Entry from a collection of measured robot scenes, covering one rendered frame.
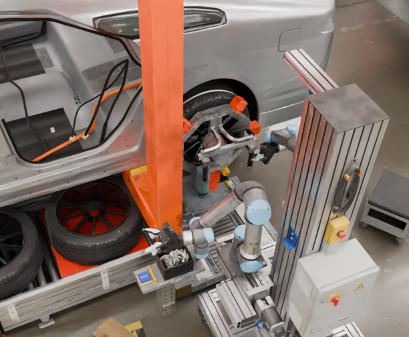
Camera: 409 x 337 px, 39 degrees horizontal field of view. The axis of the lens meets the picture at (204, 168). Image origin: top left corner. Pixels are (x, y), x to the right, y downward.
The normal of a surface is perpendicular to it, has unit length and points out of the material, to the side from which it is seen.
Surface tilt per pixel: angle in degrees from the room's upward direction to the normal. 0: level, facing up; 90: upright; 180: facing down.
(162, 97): 90
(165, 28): 90
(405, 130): 0
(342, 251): 0
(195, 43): 81
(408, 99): 0
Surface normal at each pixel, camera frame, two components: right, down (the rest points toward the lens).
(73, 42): -0.13, -0.64
